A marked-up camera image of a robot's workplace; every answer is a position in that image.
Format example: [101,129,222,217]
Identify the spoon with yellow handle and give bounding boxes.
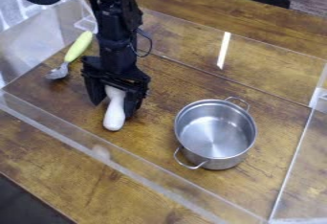
[43,31,93,79]

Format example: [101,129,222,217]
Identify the silver metal pot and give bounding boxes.
[173,97,256,170]

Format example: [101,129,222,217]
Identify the plush mushroom brown cap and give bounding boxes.
[103,86,125,131]

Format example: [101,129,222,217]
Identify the clear acrylic front barrier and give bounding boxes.
[0,89,268,224]

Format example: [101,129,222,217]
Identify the clear acrylic right panel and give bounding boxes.
[268,64,327,224]

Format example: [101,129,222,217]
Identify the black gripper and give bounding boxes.
[81,35,150,118]

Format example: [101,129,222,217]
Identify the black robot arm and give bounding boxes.
[81,0,150,118]

